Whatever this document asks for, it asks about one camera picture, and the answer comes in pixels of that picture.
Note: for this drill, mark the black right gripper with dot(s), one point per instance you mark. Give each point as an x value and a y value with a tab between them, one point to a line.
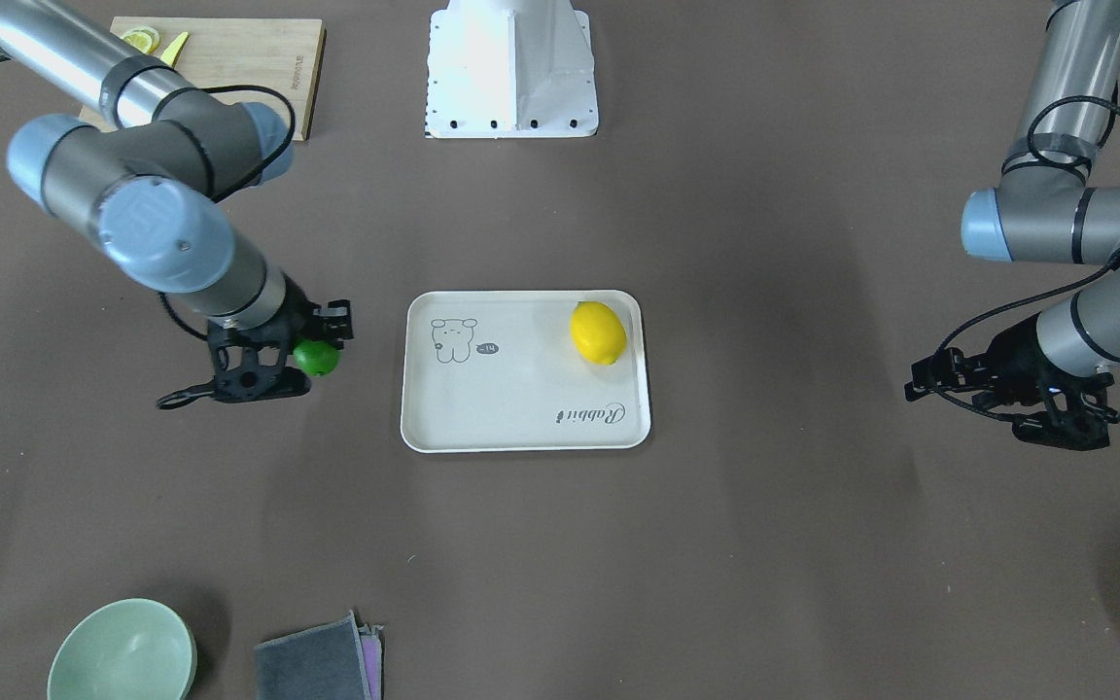
301	309

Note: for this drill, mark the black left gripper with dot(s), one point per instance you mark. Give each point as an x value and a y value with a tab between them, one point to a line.
1011	358

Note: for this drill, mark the green lime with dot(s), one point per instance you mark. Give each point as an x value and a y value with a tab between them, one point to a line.
315	358

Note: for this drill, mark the yellow lemon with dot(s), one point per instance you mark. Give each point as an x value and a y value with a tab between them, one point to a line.
597	333

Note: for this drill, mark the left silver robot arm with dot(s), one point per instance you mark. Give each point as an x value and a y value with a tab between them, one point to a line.
1058	363

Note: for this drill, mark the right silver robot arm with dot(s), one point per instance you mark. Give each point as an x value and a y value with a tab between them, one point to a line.
148	192

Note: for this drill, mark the white rectangular tray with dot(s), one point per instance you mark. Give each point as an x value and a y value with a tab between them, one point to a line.
488	371

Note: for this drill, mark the grey folded cloth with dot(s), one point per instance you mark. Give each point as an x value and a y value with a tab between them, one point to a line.
339	660

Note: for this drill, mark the green ceramic bowl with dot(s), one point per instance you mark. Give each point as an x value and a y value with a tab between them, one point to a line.
131	649

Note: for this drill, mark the wooden cutting board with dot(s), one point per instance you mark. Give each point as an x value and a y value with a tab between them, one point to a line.
284	54

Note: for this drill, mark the yellow plastic knife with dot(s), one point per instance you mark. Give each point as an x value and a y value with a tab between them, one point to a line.
170	54

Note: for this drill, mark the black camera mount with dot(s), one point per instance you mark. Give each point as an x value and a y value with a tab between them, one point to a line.
948	371
332	323

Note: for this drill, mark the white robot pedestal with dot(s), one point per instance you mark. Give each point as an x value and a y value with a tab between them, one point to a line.
510	70

